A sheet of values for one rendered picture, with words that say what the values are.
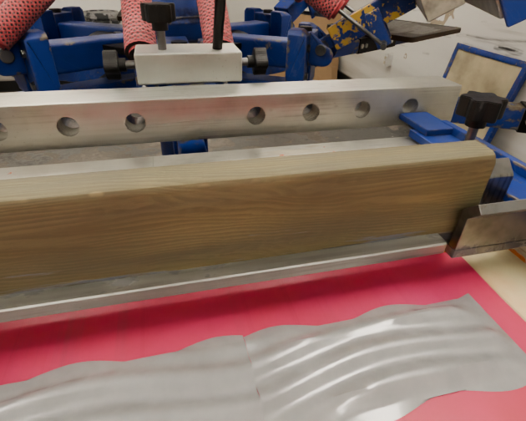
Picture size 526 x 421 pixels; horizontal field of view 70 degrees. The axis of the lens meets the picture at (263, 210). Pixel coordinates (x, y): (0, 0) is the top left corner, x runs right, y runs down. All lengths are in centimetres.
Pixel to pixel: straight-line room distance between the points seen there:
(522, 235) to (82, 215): 32
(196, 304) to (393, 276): 16
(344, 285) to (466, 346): 9
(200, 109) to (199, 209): 23
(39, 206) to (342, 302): 21
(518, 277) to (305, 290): 18
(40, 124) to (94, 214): 24
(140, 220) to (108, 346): 9
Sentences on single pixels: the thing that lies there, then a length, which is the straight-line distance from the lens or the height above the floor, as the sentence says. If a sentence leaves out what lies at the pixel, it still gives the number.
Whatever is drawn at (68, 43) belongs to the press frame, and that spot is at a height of 102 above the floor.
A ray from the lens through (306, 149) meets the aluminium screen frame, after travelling 44.
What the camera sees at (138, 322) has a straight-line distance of 29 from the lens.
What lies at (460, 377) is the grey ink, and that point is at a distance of 28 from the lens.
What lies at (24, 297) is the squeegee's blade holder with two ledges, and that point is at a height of 99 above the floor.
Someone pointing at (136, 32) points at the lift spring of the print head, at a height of 107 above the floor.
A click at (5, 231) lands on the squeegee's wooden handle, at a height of 104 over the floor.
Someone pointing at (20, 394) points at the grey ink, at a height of 96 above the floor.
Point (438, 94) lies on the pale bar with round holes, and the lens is 56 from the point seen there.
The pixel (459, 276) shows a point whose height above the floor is 95.
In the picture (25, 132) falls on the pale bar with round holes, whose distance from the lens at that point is 47.
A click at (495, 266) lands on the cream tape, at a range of 38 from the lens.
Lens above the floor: 117
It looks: 34 degrees down
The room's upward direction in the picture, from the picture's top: 2 degrees clockwise
